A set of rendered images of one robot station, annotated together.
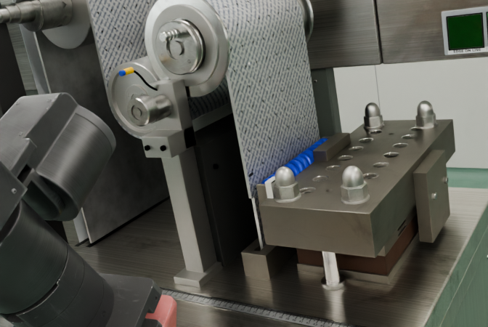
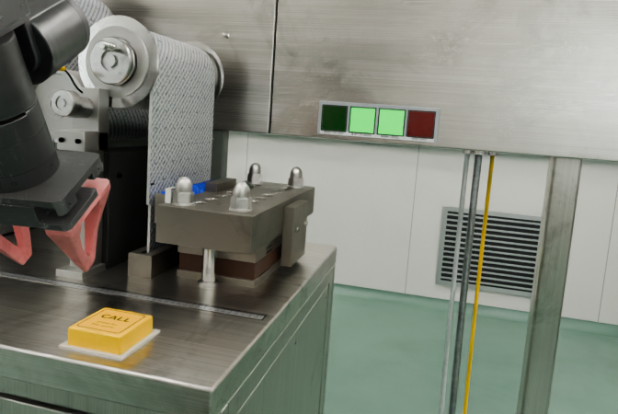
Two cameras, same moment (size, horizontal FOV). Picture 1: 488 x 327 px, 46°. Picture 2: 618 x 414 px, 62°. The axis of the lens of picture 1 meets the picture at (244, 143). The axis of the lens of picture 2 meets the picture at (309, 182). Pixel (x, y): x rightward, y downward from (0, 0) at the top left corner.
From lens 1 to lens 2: 18 cm
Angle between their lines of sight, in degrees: 23
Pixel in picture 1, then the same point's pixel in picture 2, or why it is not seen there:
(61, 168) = (49, 28)
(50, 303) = (15, 127)
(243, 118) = (156, 133)
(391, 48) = (279, 121)
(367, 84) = not seen: hidden behind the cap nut
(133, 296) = (80, 161)
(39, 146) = (35, 4)
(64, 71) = not seen: outside the picture
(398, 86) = not seen: hidden behind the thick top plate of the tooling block
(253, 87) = (168, 113)
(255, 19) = (180, 61)
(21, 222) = (14, 43)
